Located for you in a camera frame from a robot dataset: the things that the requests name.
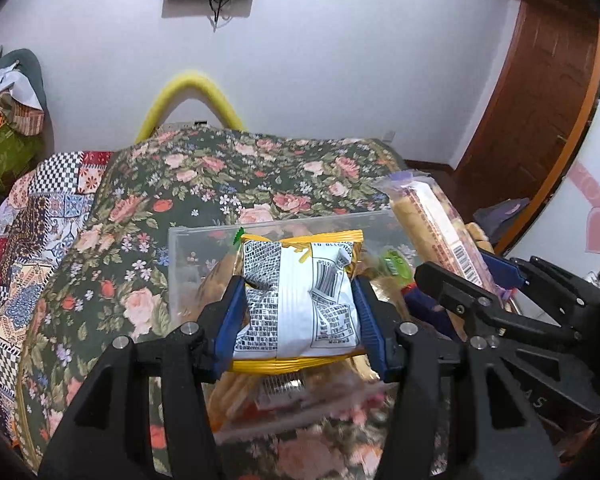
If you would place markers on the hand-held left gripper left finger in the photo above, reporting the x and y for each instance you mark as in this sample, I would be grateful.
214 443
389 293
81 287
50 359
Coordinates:
230 320

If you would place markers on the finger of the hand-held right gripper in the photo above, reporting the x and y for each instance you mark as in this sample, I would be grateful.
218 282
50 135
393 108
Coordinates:
460 295
502 269

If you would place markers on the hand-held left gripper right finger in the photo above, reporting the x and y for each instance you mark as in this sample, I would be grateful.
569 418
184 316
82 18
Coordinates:
370 320

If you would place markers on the clear plastic zip bag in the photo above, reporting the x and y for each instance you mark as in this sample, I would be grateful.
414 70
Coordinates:
195 260

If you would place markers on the yellow and white snack packet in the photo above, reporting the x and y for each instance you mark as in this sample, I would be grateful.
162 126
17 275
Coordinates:
300 310

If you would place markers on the long clear cracker packet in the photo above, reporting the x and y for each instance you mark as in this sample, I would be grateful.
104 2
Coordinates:
430 220

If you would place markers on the dark purple cloth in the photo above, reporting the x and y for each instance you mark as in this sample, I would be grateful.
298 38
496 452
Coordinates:
502 217

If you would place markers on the lime green snack packet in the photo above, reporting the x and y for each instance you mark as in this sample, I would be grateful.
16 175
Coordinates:
394 262

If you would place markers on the floral green blanket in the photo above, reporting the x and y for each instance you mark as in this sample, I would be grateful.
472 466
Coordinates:
205 175

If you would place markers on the brown wooden door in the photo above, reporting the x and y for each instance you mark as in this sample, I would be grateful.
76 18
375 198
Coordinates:
535 90

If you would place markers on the patchwork quilt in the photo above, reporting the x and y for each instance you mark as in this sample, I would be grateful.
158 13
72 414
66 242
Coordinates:
35 220

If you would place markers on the yellow foam tube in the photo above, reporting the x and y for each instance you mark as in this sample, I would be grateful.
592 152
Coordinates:
190 80

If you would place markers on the pile of clothes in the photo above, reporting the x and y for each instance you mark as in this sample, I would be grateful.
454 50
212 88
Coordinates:
10 125

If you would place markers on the pink wall sticker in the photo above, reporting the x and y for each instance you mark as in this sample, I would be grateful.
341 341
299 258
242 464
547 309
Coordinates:
592 210

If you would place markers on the white wall outlet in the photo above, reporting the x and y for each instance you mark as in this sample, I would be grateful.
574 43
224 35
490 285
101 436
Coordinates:
389 136

